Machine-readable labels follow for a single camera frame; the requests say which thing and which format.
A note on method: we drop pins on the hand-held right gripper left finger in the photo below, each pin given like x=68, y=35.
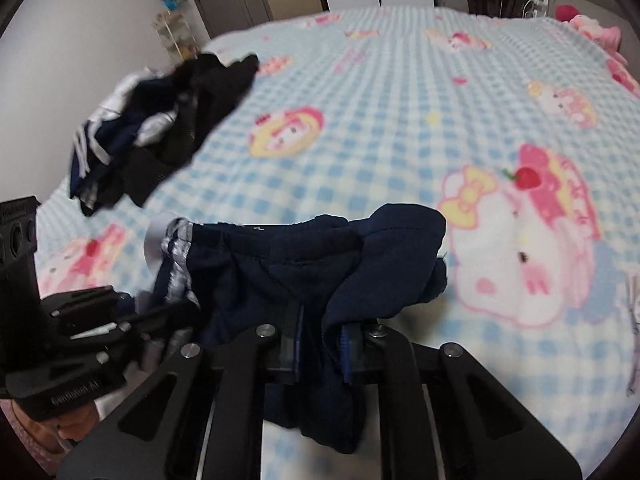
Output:
x=299, y=342

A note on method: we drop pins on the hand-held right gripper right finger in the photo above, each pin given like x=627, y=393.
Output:
x=346, y=355

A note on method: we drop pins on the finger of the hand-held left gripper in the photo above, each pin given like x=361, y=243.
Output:
x=160, y=322

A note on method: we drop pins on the navy shorts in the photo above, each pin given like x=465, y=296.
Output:
x=300, y=260

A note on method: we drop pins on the person's left forearm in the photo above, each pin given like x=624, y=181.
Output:
x=20, y=435

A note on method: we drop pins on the person's left hand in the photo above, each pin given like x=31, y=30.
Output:
x=70, y=427

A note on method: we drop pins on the white garment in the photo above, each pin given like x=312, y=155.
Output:
x=155, y=127

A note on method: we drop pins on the checked cartoon printed blanket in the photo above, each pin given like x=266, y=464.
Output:
x=400, y=135

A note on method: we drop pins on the black jacket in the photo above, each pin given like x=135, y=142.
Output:
x=210, y=90

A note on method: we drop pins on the white shelf rack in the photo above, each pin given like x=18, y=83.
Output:
x=175, y=37

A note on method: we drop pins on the white charger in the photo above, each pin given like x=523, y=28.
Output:
x=536, y=6

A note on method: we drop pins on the magenta plush toy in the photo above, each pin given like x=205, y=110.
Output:
x=566, y=12

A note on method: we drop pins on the pink plush toy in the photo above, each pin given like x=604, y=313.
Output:
x=597, y=32

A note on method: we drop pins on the grey padded bed headboard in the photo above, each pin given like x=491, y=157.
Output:
x=595, y=5

